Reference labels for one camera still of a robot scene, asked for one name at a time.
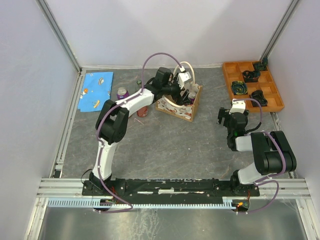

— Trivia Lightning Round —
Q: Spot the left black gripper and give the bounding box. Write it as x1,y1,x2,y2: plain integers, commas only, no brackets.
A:
162,77,191,107

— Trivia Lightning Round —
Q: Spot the purple Fanta can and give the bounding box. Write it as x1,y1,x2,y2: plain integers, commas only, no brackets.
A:
116,87,130,100
187,90,197,105

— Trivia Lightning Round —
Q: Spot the red soda can front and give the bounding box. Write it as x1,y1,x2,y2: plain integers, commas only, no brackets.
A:
136,106,148,118

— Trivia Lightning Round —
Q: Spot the green cap glass soda bottle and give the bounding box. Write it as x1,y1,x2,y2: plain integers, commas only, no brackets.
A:
135,80,142,93

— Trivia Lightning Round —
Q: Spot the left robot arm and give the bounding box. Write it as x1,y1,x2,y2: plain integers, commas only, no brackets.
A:
89,67,193,195

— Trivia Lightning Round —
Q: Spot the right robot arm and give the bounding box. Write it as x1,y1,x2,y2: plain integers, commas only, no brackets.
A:
216,107,297,196

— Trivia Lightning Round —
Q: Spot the canvas tote bag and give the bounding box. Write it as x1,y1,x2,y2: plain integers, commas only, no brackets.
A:
154,61,203,123

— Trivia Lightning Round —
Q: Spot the rolled dark sock blue-yellow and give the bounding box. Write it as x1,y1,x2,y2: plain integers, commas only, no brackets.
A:
231,81,248,95

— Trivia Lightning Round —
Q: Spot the dark sock lower compartment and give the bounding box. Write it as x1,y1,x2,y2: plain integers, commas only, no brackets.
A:
250,89,268,107

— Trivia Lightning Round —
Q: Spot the dark folded sock centre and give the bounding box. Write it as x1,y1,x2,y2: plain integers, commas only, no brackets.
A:
242,70,261,83

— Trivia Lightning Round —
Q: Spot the orange wooden divided tray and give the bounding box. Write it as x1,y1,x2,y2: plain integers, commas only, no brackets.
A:
222,61,285,113

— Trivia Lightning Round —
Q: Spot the dark sock top corner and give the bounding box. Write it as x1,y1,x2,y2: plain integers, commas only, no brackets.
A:
252,56,269,72

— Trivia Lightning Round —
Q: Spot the blue patterned cloth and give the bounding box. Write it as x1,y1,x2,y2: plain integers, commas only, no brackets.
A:
77,72,114,113

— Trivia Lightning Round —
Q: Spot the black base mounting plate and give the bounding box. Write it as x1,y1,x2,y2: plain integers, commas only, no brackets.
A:
81,177,261,205

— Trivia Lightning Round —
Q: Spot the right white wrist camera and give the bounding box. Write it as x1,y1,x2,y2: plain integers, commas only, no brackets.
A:
229,99,246,114

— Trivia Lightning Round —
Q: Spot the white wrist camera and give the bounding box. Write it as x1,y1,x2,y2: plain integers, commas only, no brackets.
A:
229,99,246,114
177,66,193,89

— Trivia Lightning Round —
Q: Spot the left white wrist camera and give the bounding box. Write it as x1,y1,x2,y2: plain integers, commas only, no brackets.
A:
177,66,193,89

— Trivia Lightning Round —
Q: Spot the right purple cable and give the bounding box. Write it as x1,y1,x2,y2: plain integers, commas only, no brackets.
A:
234,98,288,215

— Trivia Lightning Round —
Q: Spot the purple cable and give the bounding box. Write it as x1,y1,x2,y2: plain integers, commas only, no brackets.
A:
95,52,185,214
234,98,288,215

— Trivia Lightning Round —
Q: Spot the right aluminium corner post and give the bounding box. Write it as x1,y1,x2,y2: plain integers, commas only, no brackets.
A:
259,0,301,60

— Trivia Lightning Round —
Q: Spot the aluminium corner post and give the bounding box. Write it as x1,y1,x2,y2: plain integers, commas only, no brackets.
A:
259,0,301,60
36,0,82,72

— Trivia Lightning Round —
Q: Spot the light blue cable duct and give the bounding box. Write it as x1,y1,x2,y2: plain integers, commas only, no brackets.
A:
47,196,237,210

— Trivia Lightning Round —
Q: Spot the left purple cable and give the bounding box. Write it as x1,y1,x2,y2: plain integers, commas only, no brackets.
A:
95,52,185,214

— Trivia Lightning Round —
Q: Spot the aluminium frame rail front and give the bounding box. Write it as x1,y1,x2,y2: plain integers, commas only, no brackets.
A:
36,178,311,199

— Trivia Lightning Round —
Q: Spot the left aluminium corner post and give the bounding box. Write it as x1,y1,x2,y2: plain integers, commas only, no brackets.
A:
36,0,82,72

